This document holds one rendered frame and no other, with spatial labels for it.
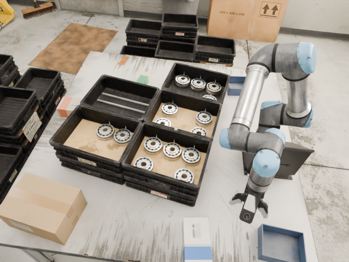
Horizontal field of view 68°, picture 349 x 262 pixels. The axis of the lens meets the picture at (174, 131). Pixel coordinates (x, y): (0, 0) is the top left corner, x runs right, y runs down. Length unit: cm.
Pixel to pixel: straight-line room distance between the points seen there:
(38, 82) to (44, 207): 164
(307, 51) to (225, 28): 308
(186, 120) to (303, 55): 79
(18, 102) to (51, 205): 128
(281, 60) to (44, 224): 119
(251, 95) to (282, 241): 78
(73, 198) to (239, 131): 81
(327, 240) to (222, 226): 121
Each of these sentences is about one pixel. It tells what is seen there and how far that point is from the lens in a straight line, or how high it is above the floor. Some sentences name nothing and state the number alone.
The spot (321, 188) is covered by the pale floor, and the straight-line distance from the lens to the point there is 269.
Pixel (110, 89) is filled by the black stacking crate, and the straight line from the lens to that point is 183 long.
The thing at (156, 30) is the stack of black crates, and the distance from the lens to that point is 338.
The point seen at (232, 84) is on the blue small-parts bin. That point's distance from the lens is 213.
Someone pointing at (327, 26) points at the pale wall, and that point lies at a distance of 477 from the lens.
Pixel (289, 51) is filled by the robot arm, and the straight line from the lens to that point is 112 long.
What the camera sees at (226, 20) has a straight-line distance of 411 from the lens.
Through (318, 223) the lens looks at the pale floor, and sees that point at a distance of 250.
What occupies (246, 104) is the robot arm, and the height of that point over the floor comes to 135.
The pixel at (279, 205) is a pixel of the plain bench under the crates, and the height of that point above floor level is 70.
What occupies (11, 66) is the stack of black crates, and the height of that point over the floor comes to 53.
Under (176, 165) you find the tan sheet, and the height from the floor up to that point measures 83.
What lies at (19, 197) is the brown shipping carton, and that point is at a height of 86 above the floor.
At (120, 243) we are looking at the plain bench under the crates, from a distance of 138.
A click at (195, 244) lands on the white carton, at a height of 79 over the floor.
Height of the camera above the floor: 201
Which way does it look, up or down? 50 degrees down
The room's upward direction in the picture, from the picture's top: 5 degrees clockwise
